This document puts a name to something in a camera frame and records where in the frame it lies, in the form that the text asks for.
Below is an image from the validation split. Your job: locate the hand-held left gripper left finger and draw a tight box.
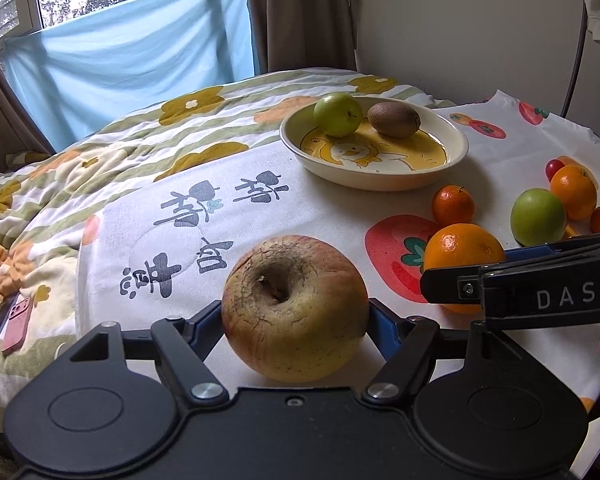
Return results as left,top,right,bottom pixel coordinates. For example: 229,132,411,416
70,300,231,407

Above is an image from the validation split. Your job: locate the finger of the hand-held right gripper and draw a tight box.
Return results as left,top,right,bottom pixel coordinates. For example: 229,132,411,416
419,263,485,307
504,231,600,263

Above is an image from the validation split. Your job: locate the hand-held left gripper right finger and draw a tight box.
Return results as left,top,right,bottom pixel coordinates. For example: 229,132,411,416
362,297,528,407

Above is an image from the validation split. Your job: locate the small green apple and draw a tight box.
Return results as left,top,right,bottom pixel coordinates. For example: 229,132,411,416
313,92,364,138
510,188,567,246

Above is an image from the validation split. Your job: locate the large orange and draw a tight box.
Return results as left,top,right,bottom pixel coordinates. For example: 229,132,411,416
422,223,507,315

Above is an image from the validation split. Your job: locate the medium orange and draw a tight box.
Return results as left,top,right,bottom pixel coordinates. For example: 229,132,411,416
550,164,598,222

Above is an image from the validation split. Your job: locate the large wrinkled red-yellow apple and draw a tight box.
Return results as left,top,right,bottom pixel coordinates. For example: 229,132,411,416
221,235,370,383

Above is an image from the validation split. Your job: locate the white bowl with yellow print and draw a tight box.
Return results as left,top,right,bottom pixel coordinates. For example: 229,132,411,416
279,96,469,192

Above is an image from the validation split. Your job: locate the brown kiwi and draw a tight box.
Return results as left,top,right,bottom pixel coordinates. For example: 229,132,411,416
367,101,422,139

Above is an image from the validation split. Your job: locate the white persimmon print cloth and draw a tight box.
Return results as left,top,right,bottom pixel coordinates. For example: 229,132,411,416
77,89,600,411

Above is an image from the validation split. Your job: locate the pink phone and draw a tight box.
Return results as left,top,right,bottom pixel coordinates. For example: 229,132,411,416
1,294,33,353

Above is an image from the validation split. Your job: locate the metal stand pole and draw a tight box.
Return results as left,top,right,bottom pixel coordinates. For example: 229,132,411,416
562,0,588,106

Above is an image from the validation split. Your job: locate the floral striped blanket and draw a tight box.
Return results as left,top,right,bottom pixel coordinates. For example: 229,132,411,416
0,69,456,406

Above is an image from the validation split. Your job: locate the light blue curtain cloth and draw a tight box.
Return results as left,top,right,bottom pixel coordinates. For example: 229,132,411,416
2,0,261,153

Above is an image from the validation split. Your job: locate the brown curtain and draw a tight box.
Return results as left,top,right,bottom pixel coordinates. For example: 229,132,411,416
243,0,357,73
0,10,56,161

